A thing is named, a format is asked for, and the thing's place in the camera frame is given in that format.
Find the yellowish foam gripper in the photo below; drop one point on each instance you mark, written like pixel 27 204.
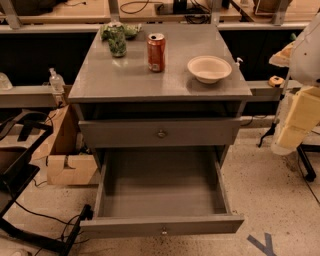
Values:
pixel 307 56

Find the grey drawer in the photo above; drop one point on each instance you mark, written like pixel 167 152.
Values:
pixel 159 132
pixel 161 191

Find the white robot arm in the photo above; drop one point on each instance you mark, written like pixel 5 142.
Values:
pixel 304 67

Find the grey drawer cabinet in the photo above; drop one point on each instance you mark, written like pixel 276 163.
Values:
pixel 108 88

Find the grey top drawer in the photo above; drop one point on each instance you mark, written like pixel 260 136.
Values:
pixel 159 132

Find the reacher grabber tool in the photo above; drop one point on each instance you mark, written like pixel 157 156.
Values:
pixel 276 119

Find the small white pump bottle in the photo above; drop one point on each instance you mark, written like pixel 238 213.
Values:
pixel 238 62

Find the white paper bowl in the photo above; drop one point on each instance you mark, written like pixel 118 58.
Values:
pixel 209 69

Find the orange soda can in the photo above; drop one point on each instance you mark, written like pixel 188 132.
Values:
pixel 156 43

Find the green glass jar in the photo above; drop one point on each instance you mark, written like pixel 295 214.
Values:
pixel 116 39

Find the brown cardboard box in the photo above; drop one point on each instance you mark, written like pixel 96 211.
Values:
pixel 64 163

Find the clear sanitizer bottle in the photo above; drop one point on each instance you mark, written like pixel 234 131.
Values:
pixel 56 81

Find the black metal stand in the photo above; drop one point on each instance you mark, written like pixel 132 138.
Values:
pixel 16 172

